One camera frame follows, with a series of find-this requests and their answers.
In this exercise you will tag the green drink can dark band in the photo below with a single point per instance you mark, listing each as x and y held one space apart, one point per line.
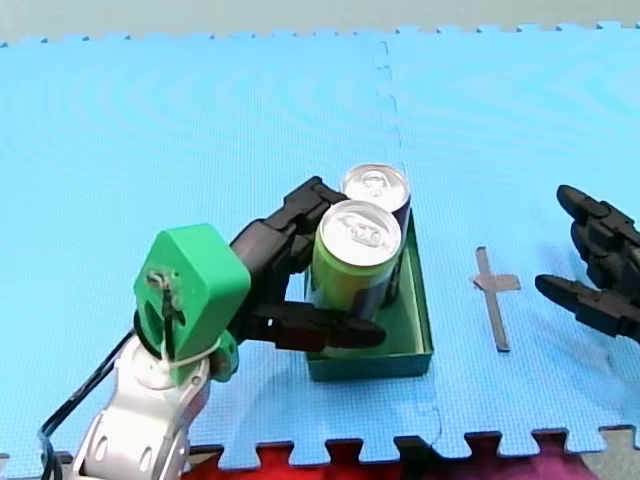
345 275

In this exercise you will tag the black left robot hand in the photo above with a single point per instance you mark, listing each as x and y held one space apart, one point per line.
272 245

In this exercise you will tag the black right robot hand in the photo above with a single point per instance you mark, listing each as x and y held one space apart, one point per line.
612 260

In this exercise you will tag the shallow green tray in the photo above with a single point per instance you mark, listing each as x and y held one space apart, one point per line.
395 367

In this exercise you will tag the dark purple drink can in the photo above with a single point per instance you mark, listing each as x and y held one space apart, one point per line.
375 182

